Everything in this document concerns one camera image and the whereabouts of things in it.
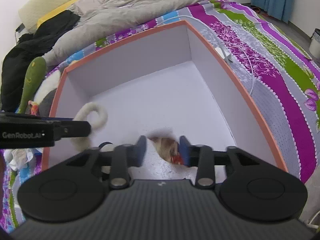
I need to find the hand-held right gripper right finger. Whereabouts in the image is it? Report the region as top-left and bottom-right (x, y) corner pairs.
(179, 135), (263, 189)

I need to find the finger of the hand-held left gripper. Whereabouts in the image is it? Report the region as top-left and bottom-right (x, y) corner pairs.
(47, 116), (92, 141)

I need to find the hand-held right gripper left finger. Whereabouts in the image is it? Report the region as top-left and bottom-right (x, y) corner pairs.
(66, 135), (147, 190)

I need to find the small red gold packet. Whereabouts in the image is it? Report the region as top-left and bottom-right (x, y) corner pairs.
(149, 129), (190, 167)

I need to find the white plush toy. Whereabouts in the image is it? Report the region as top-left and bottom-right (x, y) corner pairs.
(71, 102), (113, 153)

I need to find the orange cardboard box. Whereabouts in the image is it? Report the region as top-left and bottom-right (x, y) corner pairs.
(41, 20), (289, 183)

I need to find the grey penguin plush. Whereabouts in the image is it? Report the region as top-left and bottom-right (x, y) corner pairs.
(27, 69), (63, 117)

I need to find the green plush spoon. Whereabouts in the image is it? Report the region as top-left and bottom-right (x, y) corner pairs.
(18, 56), (47, 114)

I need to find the black jacket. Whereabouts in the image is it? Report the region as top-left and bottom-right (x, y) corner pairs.
(0, 10), (82, 113)

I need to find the yellow pillow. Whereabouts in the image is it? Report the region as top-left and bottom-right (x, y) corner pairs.
(37, 0), (83, 28)

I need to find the cream padded headboard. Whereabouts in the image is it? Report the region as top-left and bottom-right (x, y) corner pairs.
(19, 0), (105, 34)

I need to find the grey duvet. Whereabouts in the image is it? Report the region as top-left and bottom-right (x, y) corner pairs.
(44, 0), (225, 65)

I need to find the white trash can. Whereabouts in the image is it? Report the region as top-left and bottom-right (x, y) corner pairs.
(309, 28), (320, 63)

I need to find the white charging cable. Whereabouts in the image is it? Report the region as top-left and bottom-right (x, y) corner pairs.
(160, 15), (255, 95)

